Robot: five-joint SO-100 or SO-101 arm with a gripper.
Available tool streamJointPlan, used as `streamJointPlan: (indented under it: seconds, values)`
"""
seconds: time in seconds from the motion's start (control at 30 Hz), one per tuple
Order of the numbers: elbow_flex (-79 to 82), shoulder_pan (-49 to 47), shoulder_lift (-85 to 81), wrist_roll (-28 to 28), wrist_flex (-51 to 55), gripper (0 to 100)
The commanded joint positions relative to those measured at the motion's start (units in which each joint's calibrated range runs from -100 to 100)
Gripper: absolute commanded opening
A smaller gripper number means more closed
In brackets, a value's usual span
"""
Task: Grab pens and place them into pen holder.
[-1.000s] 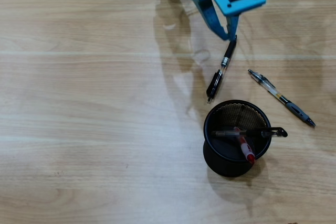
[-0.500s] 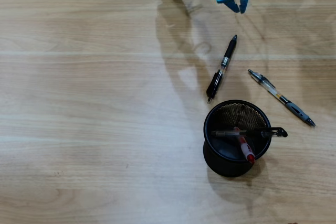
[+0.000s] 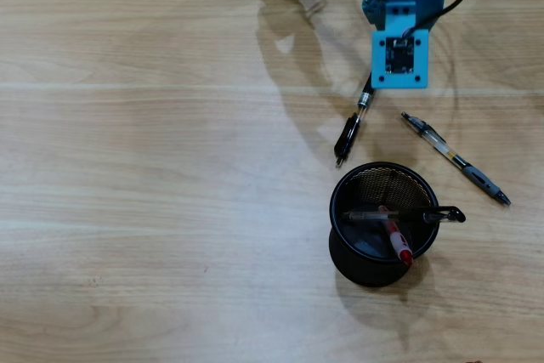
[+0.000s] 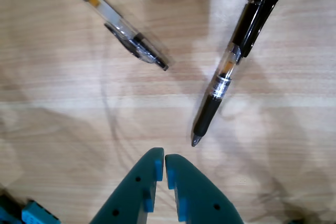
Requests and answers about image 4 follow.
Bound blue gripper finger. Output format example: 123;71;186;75
164;154;245;224
89;147;165;224

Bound clear retractable pen grey grip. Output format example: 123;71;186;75
48;0;175;72

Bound blue perforated robot base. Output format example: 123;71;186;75
0;188;61;224

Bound black retractable pen black grip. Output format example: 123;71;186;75
191;0;284;147

